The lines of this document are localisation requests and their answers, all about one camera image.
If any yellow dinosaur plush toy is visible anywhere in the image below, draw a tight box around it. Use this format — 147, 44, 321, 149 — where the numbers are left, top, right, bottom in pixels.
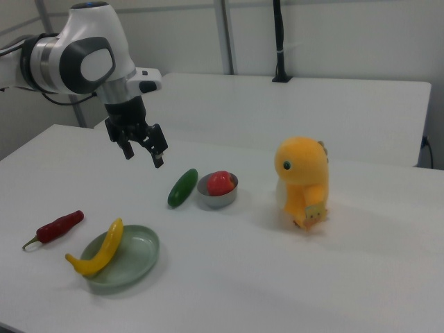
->
274, 135, 331, 232

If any green toy cucumber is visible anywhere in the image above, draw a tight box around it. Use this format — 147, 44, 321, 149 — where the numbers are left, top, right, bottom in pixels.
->
167, 168, 199, 210

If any red toy apple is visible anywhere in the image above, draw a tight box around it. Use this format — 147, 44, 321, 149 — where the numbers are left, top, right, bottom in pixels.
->
207, 170, 234, 198

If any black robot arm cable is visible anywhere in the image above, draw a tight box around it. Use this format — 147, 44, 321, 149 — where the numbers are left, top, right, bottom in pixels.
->
44, 90, 102, 105

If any round metal bowl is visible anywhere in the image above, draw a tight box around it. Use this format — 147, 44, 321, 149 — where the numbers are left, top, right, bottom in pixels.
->
196, 173, 240, 210

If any red chili pepper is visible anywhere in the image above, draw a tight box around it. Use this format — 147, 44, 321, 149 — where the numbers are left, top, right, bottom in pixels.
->
22, 210, 85, 251

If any yellow cartoon hang tag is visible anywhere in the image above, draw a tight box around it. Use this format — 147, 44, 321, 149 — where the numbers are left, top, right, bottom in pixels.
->
300, 202, 329, 232

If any black pole with clamp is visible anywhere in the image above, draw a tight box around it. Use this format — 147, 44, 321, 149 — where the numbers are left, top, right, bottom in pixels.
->
271, 0, 292, 84

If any white background table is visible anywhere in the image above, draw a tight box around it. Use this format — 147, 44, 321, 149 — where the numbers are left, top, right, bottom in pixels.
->
92, 72, 432, 169

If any black wall power cable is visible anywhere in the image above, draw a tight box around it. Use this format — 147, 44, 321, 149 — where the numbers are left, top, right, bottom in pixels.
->
420, 135, 435, 169

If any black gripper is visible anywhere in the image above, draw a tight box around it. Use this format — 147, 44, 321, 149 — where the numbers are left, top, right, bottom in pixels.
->
103, 96, 170, 169

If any yellow toy banana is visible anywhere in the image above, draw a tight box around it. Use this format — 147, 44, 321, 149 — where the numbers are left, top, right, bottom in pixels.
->
65, 217, 125, 278

